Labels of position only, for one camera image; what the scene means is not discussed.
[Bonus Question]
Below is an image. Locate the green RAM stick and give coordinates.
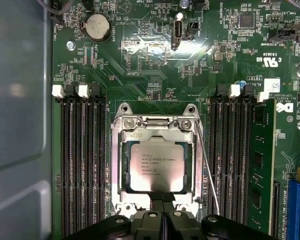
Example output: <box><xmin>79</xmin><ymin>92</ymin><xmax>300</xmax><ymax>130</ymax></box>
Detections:
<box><xmin>248</xmin><ymin>99</ymin><xmax>278</xmax><ymax>240</ymax></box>

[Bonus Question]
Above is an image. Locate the grey XDP connector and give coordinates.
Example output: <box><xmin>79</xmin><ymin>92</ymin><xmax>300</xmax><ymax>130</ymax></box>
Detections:
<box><xmin>84</xmin><ymin>45</ymin><xmax>95</xmax><ymax>69</ymax></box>

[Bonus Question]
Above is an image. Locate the CPU socket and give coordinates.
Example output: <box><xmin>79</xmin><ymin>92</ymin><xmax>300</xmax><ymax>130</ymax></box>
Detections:
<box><xmin>109</xmin><ymin>102</ymin><xmax>206</xmax><ymax>216</ymax></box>

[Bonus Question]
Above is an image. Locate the black expansion slot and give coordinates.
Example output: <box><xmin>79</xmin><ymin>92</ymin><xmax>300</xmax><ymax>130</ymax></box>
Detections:
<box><xmin>271</xmin><ymin>181</ymin><xmax>281</xmax><ymax>240</ymax></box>

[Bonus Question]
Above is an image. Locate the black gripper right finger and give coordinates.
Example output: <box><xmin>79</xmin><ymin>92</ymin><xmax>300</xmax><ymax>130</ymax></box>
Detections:
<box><xmin>163</xmin><ymin>192</ymin><xmax>278</xmax><ymax>240</ymax></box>

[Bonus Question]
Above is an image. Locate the green motherboard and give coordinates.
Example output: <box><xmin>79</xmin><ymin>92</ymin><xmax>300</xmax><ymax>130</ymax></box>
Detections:
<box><xmin>51</xmin><ymin>0</ymin><xmax>300</xmax><ymax>240</ymax></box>

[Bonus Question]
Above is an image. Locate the blue expansion slot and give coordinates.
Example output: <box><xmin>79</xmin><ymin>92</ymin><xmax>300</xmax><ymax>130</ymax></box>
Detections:
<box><xmin>286</xmin><ymin>166</ymin><xmax>300</xmax><ymax>240</ymax></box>

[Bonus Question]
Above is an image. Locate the round silver coin battery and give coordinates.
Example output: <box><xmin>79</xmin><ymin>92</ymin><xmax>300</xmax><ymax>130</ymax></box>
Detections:
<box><xmin>83</xmin><ymin>12</ymin><xmax>113</xmax><ymax>42</ymax></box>

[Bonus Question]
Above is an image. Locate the metal socket cover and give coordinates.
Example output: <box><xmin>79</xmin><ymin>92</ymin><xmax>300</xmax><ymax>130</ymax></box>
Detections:
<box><xmin>117</xmin><ymin>114</ymin><xmax>197</xmax><ymax>201</ymax></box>

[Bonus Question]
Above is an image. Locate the black PC case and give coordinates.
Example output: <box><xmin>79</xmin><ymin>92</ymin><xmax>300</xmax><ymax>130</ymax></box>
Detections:
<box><xmin>0</xmin><ymin>0</ymin><xmax>55</xmax><ymax>240</ymax></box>

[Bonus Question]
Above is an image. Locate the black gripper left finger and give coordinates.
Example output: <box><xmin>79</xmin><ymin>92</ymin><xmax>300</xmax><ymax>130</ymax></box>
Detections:
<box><xmin>62</xmin><ymin>192</ymin><xmax>164</xmax><ymax>240</ymax></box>

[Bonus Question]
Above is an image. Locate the silver green CPU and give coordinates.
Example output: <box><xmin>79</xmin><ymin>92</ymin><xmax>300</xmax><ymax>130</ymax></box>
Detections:
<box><xmin>126</xmin><ymin>141</ymin><xmax>190</xmax><ymax>193</ymax></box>

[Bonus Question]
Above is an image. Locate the internal USB connector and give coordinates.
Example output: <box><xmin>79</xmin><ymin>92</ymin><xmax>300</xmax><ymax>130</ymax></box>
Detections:
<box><xmin>173</xmin><ymin>19</ymin><xmax>184</xmax><ymax>52</ymax></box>

